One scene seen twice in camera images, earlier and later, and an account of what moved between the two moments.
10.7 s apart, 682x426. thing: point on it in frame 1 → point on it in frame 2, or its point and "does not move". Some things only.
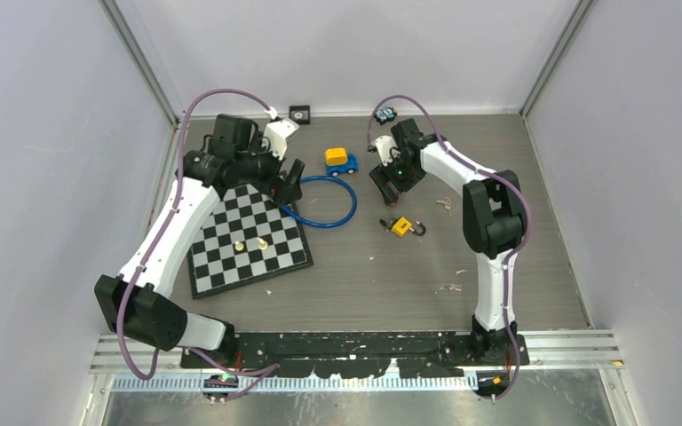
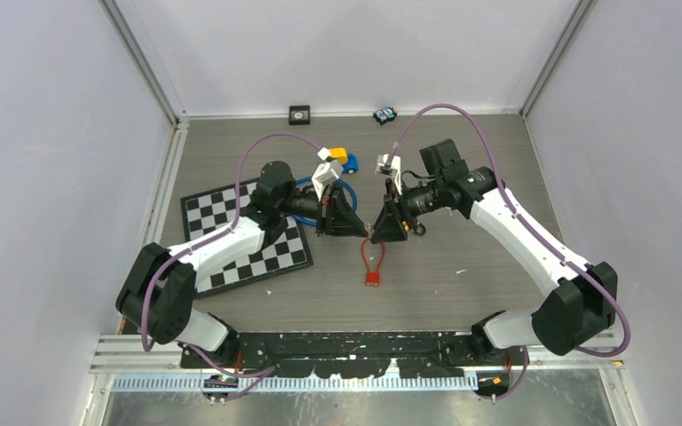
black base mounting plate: x=356 y=355 does not move
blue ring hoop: x=295 y=215 does not move
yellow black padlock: x=402 y=226 does not move
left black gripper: x=284 y=192 → x=341 y=221
